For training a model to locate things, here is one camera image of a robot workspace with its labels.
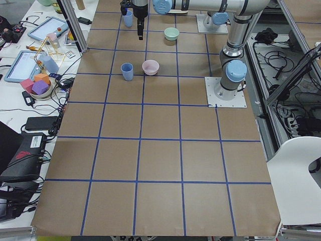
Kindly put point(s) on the teach pendant tablet near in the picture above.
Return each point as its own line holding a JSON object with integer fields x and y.
{"x": 23, "y": 67}

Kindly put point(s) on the black power adapter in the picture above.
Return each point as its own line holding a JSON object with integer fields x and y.
{"x": 84, "y": 20}

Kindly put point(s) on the bowl of foam blocks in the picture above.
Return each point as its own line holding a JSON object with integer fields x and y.
{"x": 40, "y": 87}

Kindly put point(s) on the gold wire rack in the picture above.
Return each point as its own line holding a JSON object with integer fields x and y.
{"x": 47, "y": 48}

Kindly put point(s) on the green bowl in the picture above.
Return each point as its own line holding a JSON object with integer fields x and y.
{"x": 171, "y": 34}

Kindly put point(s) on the pink bowl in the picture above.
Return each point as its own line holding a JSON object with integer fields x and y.
{"x": 150, "y": 67}

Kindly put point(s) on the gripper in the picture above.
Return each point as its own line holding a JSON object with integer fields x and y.
{"x": 140, "y": 12}

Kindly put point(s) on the white chair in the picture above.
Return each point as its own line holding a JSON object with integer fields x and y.
{"x": 297, "y": 193}

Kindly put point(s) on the aluminium frame post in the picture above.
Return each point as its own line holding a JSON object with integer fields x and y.
{"x": 72, "y": 22}

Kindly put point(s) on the blue cup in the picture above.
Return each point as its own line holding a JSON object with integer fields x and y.
{"x": 128, "y": 19}
{"x": 127, "y": 71}

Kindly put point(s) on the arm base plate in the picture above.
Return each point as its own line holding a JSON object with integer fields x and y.
{"x": 206, "y": 26}
{"x": 217, "y": 96}

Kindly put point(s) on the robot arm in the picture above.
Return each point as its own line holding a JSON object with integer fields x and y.
{"x": 214, "y": 21}
{"x": 245, "y": 16}

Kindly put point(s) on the pink cup on desk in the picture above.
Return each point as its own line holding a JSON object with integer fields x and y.
{"x": 52, "y": 37}

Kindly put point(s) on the cardboard tube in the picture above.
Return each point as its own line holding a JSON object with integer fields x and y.
{"x": 80, "y": 4}

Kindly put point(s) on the teach pendant tablet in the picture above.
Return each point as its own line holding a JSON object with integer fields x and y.
{"x": 23, "y": 67}
{"x": 50, "y": 25}

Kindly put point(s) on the teach pendant tablet far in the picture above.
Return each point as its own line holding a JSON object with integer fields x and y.
{"x": 50, "y": 25}

